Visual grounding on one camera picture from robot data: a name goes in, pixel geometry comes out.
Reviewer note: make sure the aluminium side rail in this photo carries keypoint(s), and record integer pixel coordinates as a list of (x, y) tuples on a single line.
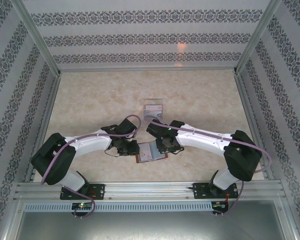
[(52, 100), (245, 100)]

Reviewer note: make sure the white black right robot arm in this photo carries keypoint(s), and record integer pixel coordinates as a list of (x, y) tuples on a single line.
[(202, 141)]

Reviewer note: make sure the grey printed card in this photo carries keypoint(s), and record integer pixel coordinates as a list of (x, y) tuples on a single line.
[(153, 115)]

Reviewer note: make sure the brown leather card holder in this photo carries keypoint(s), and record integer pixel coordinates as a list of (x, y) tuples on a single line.
[(155, 155)]

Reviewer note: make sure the small controller board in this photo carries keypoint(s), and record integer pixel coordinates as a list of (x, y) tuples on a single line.
[(82, 205), (218, 204)]

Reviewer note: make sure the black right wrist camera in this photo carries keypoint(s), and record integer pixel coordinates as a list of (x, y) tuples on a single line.
[(155, 128)]

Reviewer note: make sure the clear acrylic card stand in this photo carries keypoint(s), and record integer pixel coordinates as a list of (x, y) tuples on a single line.
[(153, 102)]

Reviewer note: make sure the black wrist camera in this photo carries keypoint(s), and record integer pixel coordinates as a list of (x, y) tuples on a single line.
[(127, 127), (155, 128)]

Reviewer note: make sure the aluminium frame post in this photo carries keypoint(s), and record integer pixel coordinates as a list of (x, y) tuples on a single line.
[(41, 37), (255, 37)]

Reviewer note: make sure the aluminium mounting rail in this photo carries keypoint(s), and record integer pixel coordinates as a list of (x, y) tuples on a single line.
[(145, 191)]

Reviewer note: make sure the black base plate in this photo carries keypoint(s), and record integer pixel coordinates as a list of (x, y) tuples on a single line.
[(200, 191), (98, 192)]

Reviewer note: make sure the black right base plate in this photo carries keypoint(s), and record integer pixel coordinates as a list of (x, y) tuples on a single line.
[(200, 191)]

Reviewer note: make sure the white pink printed card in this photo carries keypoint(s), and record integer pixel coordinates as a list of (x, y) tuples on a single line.
[(153, 108), (145, 152)]

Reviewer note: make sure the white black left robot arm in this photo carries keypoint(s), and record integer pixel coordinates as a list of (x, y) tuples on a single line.
[(90, 143)]

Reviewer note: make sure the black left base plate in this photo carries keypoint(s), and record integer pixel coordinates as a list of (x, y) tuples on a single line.
[(98, 192)]

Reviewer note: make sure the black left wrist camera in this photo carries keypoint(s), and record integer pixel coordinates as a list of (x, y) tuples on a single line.
[(127, 127)]

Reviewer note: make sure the grey metal sheet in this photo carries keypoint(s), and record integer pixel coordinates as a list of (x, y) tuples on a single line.
[(150, 225)]

